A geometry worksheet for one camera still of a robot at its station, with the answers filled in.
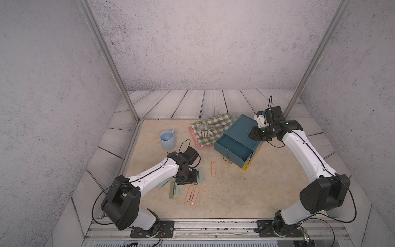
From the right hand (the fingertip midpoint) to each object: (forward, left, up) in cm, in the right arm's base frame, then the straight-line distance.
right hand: (251, 134), depth 81 cm
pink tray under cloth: (+12, +31, -23) cm, 40 cm away
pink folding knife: (-8, +20, -22) cm, 31 cm away
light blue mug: (+13, +50, -19) cm, 55 cm away
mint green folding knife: (-30, +39, +11) cm, 50 cm away
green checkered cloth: (+26, +15, -21) cm, 37 cm away
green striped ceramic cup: (+17, +26, -16) cm, 35 cm away
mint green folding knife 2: (-21, +40, -22) cm, 50 cm away
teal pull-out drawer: (-8, +10, -3) cm, 13 cm away
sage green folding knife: (-21, +43, -22) cm, 53 cm away
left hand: (-20, +29, -16) cm, 39 cm away
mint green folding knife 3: (-12, +27, -22) cm, 37 cm away
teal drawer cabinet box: (+6, +5, -4) cm, 9 cm away
